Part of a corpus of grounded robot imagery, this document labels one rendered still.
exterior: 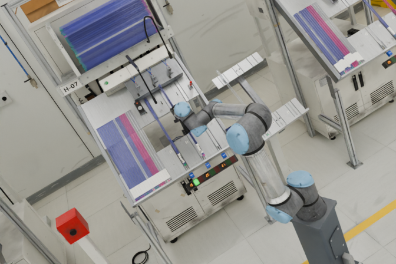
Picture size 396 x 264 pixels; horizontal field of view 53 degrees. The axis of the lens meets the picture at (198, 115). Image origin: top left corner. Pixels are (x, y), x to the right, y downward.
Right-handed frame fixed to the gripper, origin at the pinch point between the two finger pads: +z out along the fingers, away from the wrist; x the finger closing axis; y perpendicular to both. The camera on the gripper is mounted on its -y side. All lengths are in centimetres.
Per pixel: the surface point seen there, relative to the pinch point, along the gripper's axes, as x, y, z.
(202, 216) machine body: 17, -64, 64
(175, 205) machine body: 29, -46, 53
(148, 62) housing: -2.2, 41.2, 14.8
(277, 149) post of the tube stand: -46, -48, 28
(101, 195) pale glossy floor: 86, -14, 162
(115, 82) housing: 20.8, 40.6, 14.6
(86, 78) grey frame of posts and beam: 35, 51, 12
